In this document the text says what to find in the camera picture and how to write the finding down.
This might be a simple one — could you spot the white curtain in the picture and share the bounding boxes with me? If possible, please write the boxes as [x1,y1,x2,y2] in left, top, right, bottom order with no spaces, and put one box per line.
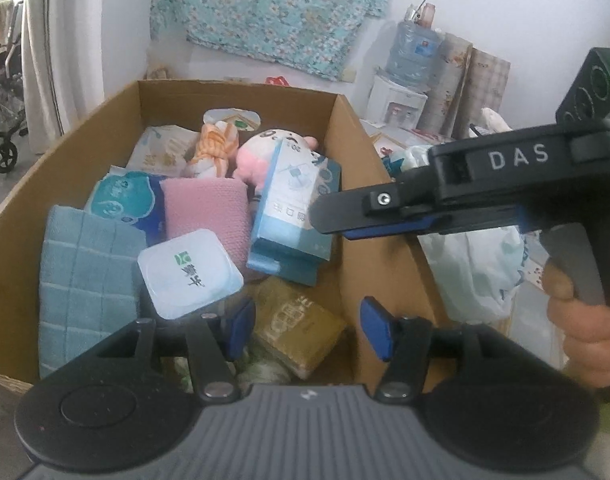
[22,0,106,156]

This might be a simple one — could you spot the light blue towel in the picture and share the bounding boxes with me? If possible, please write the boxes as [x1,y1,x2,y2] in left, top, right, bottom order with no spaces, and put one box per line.
[37,205,148,381]

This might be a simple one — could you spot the orange striped cloth toy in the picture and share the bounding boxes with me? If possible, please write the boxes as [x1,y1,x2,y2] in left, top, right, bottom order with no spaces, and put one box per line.
[187,121,238,180]

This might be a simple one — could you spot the blue white carton box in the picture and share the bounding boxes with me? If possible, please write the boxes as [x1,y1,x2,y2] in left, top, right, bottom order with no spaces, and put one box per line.
[246,140,343,287]

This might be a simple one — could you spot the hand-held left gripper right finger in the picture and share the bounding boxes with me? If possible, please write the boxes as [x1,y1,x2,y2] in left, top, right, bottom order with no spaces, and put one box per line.
[361,297,511,403]

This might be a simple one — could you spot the white plastic bag teal print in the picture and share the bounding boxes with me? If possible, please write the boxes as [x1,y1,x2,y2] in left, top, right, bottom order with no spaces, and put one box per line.
[387,145,531,326]

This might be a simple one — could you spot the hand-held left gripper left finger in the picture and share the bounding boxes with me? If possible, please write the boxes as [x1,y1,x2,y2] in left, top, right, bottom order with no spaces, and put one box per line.
[92,299,258,403]

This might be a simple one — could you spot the floral wallpaper roll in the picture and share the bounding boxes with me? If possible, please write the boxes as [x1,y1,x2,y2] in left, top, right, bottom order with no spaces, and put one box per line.
[416,32,473,136]

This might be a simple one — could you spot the brown cardboard box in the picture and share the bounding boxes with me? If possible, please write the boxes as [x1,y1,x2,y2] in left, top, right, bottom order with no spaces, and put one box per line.
[0,79,458,396]

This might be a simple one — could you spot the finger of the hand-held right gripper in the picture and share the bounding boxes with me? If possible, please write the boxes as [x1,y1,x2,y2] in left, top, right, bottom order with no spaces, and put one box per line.
[310,167,453,240]

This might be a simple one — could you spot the pink plush toy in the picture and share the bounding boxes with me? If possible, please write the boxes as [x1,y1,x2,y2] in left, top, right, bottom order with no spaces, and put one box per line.
[232,129,320,196]

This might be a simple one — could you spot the white yogurt cup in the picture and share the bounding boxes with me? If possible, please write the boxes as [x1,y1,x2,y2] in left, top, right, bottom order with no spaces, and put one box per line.
[202,107,262,133]
[136,228,246,321]

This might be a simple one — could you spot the white teal tissue pack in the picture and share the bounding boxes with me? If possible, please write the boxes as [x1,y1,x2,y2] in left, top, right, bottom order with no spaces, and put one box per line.
[126,124,202,178]

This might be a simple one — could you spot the teal floral wall cloth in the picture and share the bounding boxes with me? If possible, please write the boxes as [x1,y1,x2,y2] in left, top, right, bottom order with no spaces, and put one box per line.
[150,0,398,81]

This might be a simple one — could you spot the plaid wallpaper roll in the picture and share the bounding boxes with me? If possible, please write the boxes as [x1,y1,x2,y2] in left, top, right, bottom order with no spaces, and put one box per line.
[452,47,512,141]

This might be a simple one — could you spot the blue tissue pack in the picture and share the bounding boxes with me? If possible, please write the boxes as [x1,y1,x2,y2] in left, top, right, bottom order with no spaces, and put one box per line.
[85,166,168,241]

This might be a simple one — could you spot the wheelchair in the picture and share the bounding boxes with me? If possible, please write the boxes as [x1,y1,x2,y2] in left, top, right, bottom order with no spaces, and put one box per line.
[0,0,30,176]

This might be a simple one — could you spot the pink towel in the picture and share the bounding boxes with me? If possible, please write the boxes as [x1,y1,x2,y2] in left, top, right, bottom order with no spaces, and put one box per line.
[161,177,251,271]

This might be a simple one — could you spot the person's right hand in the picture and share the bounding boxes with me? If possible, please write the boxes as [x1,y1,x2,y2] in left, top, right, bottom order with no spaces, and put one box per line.
[545,260,610,390]

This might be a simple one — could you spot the gold carton box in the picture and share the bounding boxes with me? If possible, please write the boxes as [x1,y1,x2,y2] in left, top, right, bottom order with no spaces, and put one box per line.
[250,277,348,381]

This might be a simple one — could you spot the white water dispenser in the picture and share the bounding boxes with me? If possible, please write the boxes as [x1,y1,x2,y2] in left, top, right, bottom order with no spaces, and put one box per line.
[367,74,428,131]

